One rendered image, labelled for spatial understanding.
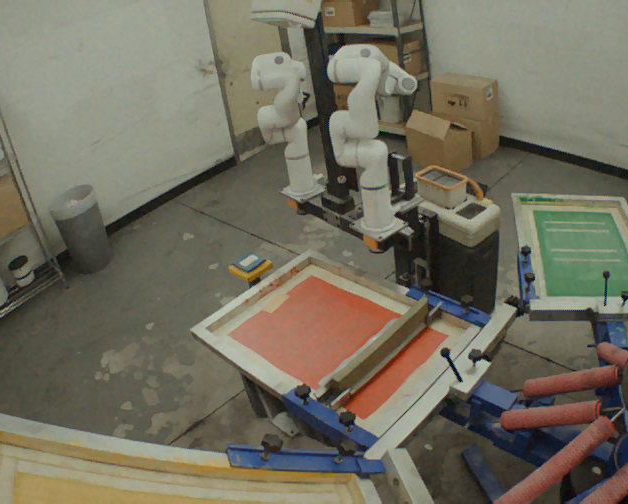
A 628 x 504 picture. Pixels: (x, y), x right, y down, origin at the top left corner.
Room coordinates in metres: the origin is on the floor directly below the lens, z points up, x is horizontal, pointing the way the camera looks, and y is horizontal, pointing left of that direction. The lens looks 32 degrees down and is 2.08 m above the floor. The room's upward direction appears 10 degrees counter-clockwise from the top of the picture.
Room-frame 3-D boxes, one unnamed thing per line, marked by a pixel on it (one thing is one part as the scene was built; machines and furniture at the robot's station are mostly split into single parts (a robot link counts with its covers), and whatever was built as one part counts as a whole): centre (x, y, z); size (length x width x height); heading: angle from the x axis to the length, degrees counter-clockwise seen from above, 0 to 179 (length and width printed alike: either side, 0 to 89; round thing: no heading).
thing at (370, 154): (1.60, -0.23, 1.37); 0.13 x 0.10 x 0.16; 63
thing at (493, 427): (0.93, -0.30, 0.89); 1.24 x 0.06 x 0.06; 40
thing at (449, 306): (1.26, -0.38, 0.98); 0.30 x 0.05 x 0.07; 40
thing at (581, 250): (1.30, -1.00, 1.05); 1.08 x 0.61 x 0.23; 160
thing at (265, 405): (1.17, 0.18, 0.74); 0.46 x 0.04 x 0.42; 40
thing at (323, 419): (0.90, 0.04, 0.98); 0.30 x 0.05 x 0.07; 40
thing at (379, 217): (1.60, -0.25, 1.21); 0.16 x 0.13 x 0.15; 122
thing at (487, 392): (0.83, -0.38, 1.02); 0.17 x 0.06 x 0.05; 40
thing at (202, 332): (1.26, -0.02, 0.97); 0.79 x 0.58 x 0.04; 40
